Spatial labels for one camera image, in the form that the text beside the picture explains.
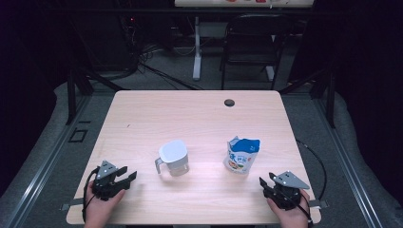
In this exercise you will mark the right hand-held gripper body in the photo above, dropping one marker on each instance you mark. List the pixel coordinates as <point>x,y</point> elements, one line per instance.
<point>286,190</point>

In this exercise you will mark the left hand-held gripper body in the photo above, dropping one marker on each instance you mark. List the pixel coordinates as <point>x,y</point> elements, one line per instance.
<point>106,185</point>

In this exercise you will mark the person's left hand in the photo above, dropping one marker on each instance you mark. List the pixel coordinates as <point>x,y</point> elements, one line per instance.
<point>98,210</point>

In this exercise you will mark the person's right hand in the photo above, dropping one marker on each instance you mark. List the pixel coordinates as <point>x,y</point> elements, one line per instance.
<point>293,218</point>

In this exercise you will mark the grey strip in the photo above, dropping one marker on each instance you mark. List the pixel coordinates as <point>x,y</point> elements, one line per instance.
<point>71,204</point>
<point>318,203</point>

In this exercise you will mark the blue and white snack pouch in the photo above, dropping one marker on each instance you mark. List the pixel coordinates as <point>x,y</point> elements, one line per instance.
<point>241,156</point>

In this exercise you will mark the black table grommet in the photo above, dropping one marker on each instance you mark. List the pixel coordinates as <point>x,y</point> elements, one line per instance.
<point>229,102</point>

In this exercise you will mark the black metal stand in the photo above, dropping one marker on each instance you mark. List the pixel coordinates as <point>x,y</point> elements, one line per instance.
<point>330,98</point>
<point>71,95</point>

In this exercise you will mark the black folding chair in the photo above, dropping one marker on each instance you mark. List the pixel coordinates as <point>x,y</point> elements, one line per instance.
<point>253,41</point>

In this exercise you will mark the white desk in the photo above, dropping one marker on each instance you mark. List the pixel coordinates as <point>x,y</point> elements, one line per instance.
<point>197,47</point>

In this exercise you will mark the aluminium floor rail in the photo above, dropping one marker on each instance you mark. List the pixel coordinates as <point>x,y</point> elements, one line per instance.
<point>47,158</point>
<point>348,164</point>

